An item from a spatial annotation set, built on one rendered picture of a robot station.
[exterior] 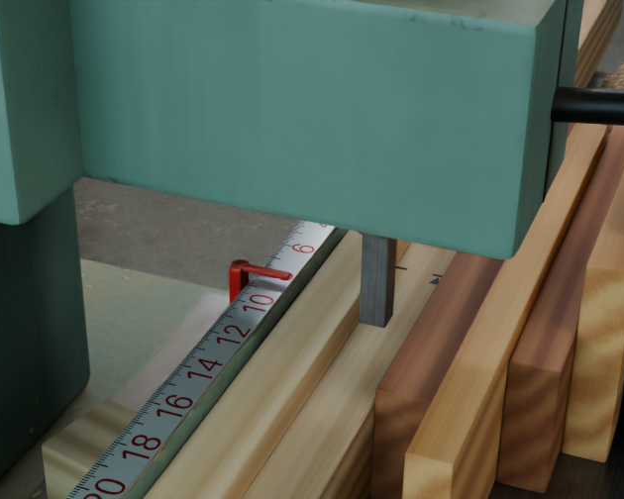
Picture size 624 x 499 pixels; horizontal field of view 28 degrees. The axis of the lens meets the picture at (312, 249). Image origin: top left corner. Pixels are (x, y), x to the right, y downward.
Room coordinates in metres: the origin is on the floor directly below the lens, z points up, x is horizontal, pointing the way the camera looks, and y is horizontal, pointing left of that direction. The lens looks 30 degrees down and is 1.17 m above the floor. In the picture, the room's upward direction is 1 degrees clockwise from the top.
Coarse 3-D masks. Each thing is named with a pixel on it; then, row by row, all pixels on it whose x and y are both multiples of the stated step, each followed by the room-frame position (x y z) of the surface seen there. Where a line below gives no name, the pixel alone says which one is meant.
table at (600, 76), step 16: (592, 80) 0.68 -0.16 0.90; (560, 464) 0.33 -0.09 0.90; (576, 464) 0.33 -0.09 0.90; (592, 464) 0.33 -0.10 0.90; (608, 464) 0.33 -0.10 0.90; (560, 480) 0.32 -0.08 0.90; (576, 480) 0.32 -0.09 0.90; (592, 480) 0.32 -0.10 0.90; (608, 480) 0.32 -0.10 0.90; (496, 496) 0.31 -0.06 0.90; (512, 496) 0.31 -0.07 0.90; (528, 496) 0.31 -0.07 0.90; (544, 496) 0.31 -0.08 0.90; (560, 496) 0.32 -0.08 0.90; (576, 496) 0.32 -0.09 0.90; (592, 496) 0.32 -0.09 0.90; (608, 496) 0.32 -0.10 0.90
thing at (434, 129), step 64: (128, 0) 0.34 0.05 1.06; (192, 0) 0.33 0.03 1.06; (256, 0) 0.32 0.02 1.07; (320, 0) 0.32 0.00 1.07; (384, 0) 0.31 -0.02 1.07; (448, 0) 0.31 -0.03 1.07; (512, 0) 0.31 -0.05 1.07; (576, 0) 0.34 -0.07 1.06; (128, 64) 0.34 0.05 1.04; (192, 64) 0.33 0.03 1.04; (256, 64) 0.32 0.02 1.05; (320, 64) 0.31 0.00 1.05; (384, 64) 0.31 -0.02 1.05; (448, 64) 0.30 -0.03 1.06; (512, 64) 0.30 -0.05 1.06; (128, 128) 0.34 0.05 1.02; (192, 128) 0.33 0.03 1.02; (256, 128) 0.32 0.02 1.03; (320, 128) 0.31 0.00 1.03; (384, 128) 0.31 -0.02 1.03; (448, 128) 0.30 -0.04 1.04; (512, 128) 0.30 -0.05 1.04; (192, 192) 0.33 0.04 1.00; (256, 192) 0.32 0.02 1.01; (320, 192) 0.31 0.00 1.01; (384, 192) 0.31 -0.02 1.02; (448, 192) 0.30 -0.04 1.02; (512, 192) 0.30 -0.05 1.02; (512, 256) 0.30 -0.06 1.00
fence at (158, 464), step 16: (336, 240) 0.39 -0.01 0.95; (320, 256) 0.38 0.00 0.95; (304, 272) 0.37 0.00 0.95; (288, 288) 0.35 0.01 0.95; (288, 304) 0.35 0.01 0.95; (272, 320) 0.34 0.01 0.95; (256, 336) 0.33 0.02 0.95; (240, 352) 0.32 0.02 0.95; (240, 368) 0.32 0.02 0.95; (224, 384) 0.30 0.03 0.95; (208, 400) 0.29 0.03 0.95; (192, 416) 0.29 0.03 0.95; (176, 432) 0.28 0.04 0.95; (192, 432) 0.28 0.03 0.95; (176, 448) 0.28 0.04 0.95; (160, 464) 0.27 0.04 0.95; (144, 480) 0.26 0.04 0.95; (128, 496) 0.25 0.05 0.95; (144, 496) 0.26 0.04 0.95
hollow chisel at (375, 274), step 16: (368, 240) 0.34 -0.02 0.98; (384, 240) 0.34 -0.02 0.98; (368, 256) 0.34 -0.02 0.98; (384, 256) 0.34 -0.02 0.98; (368, 272) 0.34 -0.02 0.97; (384, 272) 0.34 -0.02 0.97; (368, 288) 0.34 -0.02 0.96; (384, 288) 0.34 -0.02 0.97; (368, 304) 0.34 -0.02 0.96; (384, 304) 0.34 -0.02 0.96; (368, 320) 0.34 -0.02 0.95; (384, 320) 0.34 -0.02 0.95
